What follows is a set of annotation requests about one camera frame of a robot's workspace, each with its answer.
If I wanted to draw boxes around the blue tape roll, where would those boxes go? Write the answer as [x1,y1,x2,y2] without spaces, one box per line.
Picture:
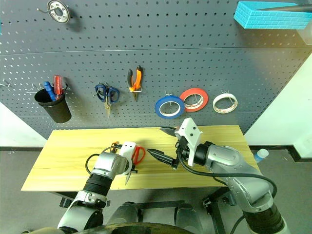
[155,95,186,119]

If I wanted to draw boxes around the orange black pliers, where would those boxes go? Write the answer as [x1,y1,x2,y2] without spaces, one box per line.
[127,65,144,102]

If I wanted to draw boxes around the grey rounded shape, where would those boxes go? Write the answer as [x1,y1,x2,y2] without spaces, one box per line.
[175,204,204,234]
[112,201,140,224]

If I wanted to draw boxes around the blue brick pattern block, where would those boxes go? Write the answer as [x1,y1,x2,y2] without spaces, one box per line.
[233,0,312,30]

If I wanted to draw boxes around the red tape roll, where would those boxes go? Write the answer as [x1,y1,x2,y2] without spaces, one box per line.
[179,87,209,113]

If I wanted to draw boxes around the dark rounded shape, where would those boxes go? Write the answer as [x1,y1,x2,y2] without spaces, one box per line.
[21,220,195,234]

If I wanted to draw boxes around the red handled screwdriver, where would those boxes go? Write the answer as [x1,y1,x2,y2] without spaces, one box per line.
[53,75,64,101]

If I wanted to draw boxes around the blue handled screwdriver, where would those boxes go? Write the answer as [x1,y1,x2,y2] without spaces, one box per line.
[43,81,57,102]

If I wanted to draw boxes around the grey pegboard panel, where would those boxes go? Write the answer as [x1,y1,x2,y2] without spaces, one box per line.
[0,0,312,141]

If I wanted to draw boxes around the small plastic bottle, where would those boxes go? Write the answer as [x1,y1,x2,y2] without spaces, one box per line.
[253,148,270,163]

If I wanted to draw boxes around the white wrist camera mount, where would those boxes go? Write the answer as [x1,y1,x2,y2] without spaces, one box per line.
[174,117,203,167]
[118,141,137,171]

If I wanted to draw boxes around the black plastic cup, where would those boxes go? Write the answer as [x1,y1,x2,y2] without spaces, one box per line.
[34,88,72,124]

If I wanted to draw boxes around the round metal disc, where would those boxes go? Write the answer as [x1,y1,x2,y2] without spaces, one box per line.
[46,0,71,24]

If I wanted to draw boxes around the red handled scissors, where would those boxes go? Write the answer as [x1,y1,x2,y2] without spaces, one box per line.
[124,146,146,186]

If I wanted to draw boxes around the blue handled scissors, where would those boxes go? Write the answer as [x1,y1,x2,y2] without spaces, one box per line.
[94,82,120,119]

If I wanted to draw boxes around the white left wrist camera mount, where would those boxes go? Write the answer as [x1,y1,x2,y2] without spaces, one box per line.
[118,141,137,171]

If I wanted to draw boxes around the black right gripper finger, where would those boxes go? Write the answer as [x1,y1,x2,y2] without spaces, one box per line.
[147,148,179,170]
[159,126,181,137]

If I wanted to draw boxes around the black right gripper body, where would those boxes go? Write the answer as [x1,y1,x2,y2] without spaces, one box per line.
[175,137,193,165]

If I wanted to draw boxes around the white tape roll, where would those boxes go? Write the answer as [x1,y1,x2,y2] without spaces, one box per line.
[212,94,238,115]

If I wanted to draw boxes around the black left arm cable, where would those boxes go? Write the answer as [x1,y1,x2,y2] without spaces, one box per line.
[85,146,115,175]

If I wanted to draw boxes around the black metal table frame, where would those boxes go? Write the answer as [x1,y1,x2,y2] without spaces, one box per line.
[47,186,238,234]

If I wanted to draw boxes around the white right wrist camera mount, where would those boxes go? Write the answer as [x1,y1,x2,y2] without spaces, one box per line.
[174,117,203,167]

